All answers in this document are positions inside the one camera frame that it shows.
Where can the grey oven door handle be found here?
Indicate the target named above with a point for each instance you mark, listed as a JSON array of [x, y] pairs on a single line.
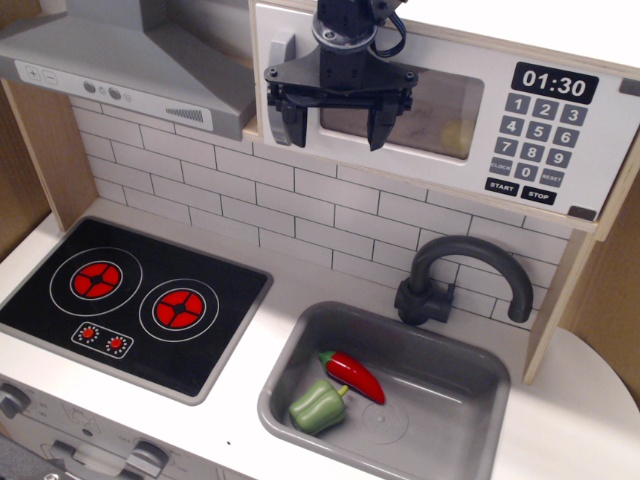
[[91, 463]]

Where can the green toy bell pepper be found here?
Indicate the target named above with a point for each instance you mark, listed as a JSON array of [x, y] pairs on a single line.
[[320, 407]]

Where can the grey oven knob right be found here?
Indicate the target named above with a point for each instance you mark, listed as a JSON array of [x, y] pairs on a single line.
[[148, 458]]

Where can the white toy microwave door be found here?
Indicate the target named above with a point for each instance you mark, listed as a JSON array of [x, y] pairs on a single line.
[[555, 119]]

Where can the grey oven knob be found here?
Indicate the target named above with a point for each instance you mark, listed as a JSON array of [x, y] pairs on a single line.
[[13, 400], [148, 458]]

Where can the red toy chili pepper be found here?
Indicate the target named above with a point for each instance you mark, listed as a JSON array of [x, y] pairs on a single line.
[[351, 372]]

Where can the grey toy range hood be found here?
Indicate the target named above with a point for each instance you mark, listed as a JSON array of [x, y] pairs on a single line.
[[130, 55]]

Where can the black toy stove top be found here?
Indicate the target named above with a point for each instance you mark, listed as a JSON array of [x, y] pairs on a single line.
[[147, 311]]

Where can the dark grey toy faucet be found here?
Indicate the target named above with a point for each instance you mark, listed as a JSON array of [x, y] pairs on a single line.
[[419, 300]]

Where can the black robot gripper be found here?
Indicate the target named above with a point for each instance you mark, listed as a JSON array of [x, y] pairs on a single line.
[[325, 79]]

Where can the grey toy sink basin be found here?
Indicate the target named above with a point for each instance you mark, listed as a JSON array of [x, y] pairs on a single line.
[[444, 400]]

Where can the yellow toy lemon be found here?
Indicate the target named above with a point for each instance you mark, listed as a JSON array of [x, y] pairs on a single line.
[[456, 138]]

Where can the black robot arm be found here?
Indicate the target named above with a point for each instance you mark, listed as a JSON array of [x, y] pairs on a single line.
[[346, 27]]

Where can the grey oven knob left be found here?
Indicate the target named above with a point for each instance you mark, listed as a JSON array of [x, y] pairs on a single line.
[[13, 400]]

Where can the wooden microwave cabinet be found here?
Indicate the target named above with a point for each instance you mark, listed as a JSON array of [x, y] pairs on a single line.
[[369, 223]]

